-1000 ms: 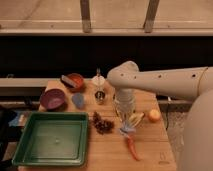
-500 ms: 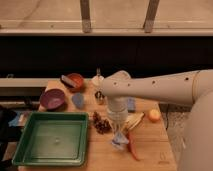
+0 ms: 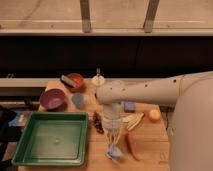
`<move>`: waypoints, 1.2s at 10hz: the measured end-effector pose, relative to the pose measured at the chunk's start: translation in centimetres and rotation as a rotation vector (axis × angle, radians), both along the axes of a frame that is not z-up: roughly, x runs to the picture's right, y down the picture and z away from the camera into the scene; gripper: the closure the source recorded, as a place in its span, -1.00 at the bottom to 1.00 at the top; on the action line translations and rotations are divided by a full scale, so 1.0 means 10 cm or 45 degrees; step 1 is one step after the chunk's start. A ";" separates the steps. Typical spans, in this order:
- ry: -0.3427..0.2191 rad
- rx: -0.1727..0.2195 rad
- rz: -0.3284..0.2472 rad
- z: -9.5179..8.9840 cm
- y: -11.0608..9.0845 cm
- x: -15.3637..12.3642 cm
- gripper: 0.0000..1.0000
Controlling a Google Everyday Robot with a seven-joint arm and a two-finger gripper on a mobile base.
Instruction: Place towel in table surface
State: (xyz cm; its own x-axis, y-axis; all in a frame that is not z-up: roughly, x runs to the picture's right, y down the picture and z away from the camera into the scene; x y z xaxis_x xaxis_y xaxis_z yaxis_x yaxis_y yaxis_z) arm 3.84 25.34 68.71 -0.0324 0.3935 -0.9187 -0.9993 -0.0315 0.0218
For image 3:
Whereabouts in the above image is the orange apple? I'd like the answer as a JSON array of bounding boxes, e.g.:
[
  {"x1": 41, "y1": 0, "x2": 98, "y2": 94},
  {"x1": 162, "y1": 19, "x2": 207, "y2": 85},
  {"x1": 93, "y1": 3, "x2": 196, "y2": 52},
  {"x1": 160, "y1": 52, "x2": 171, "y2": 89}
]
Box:
[{"x1": 148, "y1": 109, "x2": 161, "y2": 122}]

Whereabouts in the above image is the white round bottle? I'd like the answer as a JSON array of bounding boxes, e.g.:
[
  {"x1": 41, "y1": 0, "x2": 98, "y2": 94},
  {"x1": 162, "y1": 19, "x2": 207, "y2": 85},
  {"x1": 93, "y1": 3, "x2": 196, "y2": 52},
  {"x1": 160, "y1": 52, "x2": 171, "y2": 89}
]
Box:
[{"x1": 91, "y1": 68, "x2": 105, "y2": 86}]

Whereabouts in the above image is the black object at left edge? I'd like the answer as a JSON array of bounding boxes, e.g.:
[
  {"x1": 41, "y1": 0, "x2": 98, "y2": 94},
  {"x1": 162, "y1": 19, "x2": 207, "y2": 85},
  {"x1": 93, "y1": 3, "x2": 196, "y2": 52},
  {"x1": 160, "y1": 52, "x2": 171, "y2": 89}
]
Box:
[{"x1": 0, "y1": 105, "x2": 21, "y2": 171}]

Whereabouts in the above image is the green plastic tray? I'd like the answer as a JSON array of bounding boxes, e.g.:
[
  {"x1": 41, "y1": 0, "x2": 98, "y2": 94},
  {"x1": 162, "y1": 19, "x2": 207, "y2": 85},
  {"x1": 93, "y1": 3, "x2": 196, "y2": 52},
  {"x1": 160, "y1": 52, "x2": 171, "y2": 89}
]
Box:
[{"x1": 12, "y1": 112, "x2": 89, "y2": 167}]

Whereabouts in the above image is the peeled banana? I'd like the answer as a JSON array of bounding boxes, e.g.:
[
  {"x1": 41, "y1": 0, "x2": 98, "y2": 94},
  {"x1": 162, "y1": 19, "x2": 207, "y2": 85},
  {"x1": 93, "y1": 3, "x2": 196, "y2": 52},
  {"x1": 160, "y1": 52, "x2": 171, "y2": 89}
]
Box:
[{"x1": 122, "y1": 113, "x2": 144, "y2": 131}]

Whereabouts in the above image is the dark purple bowl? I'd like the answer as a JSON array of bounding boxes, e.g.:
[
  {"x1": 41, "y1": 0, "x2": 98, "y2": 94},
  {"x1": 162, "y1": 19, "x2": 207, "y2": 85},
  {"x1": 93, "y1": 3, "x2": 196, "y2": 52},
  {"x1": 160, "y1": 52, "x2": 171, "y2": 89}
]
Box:
[{"x1": 39, "y1": 88, "x2": 65, "y2": 110}]

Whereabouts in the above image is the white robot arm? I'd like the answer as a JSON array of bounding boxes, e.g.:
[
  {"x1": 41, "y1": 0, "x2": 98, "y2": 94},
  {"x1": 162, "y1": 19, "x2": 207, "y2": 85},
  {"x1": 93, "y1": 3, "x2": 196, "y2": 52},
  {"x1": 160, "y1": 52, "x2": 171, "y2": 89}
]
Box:
[{"x1": 95, "y1": 71, "x2": 213, "y2": 171}]

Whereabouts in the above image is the orange carrot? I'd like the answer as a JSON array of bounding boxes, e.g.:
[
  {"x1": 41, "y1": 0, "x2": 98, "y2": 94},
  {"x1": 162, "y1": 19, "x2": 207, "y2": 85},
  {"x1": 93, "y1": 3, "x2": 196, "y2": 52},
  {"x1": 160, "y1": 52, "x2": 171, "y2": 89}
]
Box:
[{"x1": 127, "y1": 132, "x2": 140, "y2": 161}]

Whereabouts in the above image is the grey block in bowl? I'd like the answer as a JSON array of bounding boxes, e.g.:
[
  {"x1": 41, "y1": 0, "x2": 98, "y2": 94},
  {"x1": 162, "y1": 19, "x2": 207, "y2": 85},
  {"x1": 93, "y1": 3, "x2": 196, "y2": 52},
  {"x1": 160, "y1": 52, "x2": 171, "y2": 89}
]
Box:
[{"x1": 61, "y1": 75, "x2": 77, "y2": 88}]

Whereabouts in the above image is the orange red bowl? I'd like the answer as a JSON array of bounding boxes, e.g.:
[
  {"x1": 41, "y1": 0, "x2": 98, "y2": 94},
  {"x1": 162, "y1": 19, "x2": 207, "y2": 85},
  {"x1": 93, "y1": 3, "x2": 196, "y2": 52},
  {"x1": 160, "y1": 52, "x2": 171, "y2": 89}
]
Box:
[{"x1": 66, "y1": 73, "x2": 84, "y2": 92}]

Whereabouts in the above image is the blue heart-shaped object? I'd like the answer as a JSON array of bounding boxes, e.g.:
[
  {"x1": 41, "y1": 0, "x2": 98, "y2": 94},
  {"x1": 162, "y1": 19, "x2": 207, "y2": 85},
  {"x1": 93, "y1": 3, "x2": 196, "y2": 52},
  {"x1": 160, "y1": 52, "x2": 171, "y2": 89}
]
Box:
[{"x1": 72, "y1": 93, "x2": 84, "y2": 109}]

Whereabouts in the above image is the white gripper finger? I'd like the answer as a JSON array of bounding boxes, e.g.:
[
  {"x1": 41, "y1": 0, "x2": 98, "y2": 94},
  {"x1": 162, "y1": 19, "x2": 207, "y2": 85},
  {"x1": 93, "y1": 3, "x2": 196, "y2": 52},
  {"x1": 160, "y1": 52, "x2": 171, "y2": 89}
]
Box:
[
  {"x1": 114, "y1": 130, "x2": 120, "y2": 146},
  {"x1": 106, "y1": 131, "x2": 112, "y2": 150}
]

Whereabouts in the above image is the dark grape bunch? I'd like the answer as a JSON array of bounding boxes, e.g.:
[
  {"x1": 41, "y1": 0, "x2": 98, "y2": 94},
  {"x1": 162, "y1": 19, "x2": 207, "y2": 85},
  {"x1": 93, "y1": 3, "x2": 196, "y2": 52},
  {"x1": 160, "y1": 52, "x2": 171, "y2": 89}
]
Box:
[{"x1": 93, "y1": 112, "x2": 104, "y2": 134}]

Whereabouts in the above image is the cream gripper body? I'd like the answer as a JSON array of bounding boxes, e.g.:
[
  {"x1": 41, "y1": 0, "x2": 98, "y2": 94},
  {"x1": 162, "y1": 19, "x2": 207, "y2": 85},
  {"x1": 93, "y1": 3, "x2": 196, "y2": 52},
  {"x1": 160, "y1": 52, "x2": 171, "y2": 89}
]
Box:
[{"x1": 102, "y1": 115, "x2": 122, "y2": 132}]

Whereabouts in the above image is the blue sponge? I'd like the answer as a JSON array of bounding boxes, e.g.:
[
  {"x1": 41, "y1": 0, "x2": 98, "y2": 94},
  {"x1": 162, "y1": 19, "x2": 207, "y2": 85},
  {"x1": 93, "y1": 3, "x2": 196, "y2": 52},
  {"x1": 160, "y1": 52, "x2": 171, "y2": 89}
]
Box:
[{"x1": 124, "y1": 101, "x2": 135, "y2": 113}]

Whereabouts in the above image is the lavender towel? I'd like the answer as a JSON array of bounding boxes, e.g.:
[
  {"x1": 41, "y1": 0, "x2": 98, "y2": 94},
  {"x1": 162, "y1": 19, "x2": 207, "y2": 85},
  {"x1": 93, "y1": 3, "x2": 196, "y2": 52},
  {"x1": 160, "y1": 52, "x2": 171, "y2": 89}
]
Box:
[{"x1": 105, "y1": 144, "x2": 123, "y2": 163}]

